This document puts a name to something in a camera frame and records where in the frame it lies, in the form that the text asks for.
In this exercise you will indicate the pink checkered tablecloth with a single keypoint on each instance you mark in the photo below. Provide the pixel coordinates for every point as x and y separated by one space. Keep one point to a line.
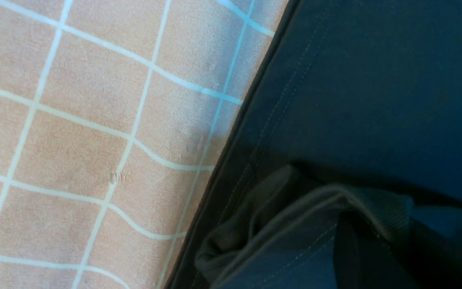
113 114

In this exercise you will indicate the dark gray long-sleeved shirt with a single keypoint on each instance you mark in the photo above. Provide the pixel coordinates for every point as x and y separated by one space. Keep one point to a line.
343 169

